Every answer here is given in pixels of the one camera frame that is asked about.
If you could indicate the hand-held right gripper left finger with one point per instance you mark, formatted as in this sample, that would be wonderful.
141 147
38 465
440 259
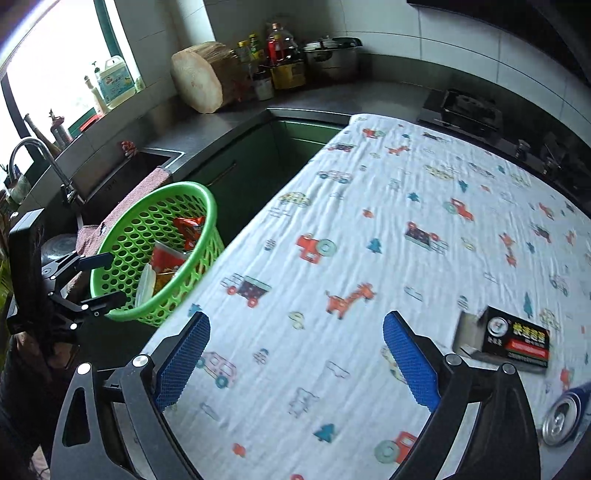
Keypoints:
182 360

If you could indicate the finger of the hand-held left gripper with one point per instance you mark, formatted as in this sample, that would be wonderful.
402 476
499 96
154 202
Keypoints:
97 260
108 303

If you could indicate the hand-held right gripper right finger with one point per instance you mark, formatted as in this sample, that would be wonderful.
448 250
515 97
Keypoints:
411 364

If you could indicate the green plastic basket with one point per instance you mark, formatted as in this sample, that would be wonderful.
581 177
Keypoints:
120 230

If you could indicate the red white carton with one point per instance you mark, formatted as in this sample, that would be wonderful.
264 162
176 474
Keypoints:
164 261

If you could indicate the person's left forearm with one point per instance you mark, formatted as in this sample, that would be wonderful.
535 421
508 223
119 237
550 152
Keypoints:
18 401

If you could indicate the grey metal bowl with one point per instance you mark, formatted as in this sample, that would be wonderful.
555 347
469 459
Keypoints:
60 244

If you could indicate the reddish towel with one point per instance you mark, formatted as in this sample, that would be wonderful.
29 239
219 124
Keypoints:
138 189

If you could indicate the steel sink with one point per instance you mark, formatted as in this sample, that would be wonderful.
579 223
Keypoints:
124 173

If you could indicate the utensil cup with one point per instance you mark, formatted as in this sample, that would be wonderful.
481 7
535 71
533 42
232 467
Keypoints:
16 184

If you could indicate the small black carton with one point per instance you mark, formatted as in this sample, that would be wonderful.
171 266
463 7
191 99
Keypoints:
512 341

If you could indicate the red and white scrub cloth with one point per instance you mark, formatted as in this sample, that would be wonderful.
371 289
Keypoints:
129 147

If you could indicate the steel faucet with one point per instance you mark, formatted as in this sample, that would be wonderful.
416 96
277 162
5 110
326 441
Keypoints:
27 145

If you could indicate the small metal canister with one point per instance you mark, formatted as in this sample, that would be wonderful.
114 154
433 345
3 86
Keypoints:
59 131

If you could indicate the red and green box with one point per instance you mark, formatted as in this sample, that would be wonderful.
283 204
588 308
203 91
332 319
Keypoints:
85 123

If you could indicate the printed blanket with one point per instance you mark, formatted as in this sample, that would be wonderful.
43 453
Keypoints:
369 221

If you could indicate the blue and white can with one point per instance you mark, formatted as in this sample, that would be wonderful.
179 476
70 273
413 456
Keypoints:
565 415

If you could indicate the small white bottle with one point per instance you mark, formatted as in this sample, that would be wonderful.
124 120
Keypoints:
94 94

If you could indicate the white detergent bottle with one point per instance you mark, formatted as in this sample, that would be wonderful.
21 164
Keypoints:
115 83

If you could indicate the green cabinet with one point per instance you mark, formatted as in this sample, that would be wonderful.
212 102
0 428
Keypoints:
258 157

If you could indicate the window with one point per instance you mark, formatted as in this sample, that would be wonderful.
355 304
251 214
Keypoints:
55 55

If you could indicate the wooden chopping block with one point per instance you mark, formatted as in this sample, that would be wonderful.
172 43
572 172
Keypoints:
203 78

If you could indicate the small white jar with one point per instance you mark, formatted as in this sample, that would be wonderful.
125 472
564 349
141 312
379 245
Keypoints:
263 87

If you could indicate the black gas stove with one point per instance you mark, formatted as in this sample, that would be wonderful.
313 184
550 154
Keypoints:
461 110

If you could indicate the yellow cap bottle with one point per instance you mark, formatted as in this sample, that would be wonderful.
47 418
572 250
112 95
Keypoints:
256 46

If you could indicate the oil bottle with red cap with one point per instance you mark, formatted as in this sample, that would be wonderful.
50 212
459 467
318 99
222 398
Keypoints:
284 55

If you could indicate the steel pot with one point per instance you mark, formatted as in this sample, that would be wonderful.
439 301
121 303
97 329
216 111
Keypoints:
332 60

